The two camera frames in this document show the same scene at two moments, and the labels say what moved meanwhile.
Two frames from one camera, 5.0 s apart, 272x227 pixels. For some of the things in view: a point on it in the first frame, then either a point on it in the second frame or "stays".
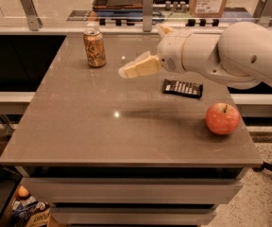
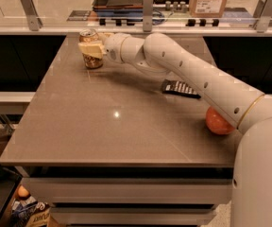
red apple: x=222 y=118 stays
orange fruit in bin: x=23 y=191 stays
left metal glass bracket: x=34 y=22 stays
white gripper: x=170 y=52 → x=111 y=48
